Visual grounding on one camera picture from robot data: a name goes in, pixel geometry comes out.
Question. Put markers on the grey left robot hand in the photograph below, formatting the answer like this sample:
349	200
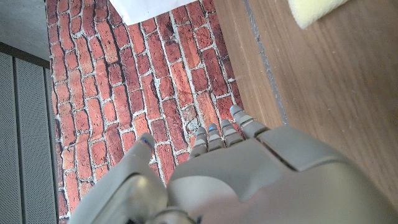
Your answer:
248	180

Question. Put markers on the red brick printed backdrop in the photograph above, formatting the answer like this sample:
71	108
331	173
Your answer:
124	77

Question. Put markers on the yellow sponge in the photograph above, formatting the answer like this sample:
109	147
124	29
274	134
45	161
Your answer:
308	12

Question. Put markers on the grey perforated panel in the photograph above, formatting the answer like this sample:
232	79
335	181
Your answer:
28	140

